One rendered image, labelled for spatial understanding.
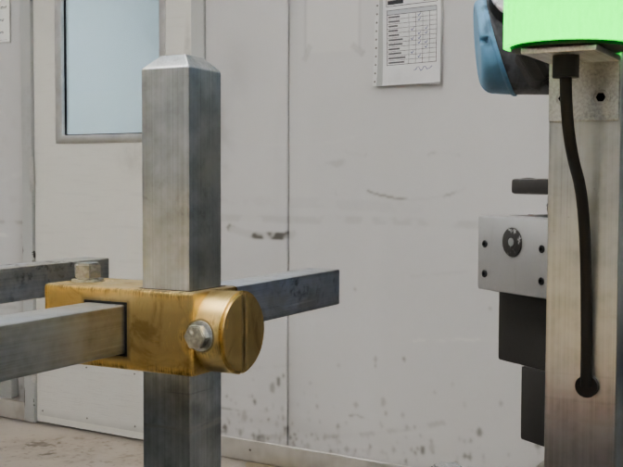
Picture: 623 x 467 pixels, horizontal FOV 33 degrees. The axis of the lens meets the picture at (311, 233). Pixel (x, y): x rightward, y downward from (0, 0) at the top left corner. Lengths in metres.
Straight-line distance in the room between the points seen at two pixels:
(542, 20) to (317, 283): 0.43
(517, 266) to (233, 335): 0.66
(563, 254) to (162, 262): 0.24
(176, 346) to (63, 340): 0.07
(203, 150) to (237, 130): 3.19
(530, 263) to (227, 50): 2.77
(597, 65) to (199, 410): 0.31
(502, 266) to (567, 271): 0.72
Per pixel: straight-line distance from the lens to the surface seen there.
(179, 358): 0.63
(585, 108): 0.52
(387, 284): 3.51
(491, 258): 1.27
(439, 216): 3.41
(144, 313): 0.64
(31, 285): 0.95
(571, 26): 0.47
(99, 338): 0.63
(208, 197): 0.64
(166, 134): 0.63
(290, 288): 0.82
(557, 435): 0.54
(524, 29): 0.48
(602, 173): 0.52
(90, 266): 0.69
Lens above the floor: 1.04
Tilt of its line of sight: 3 degrees down
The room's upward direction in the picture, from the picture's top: straight up
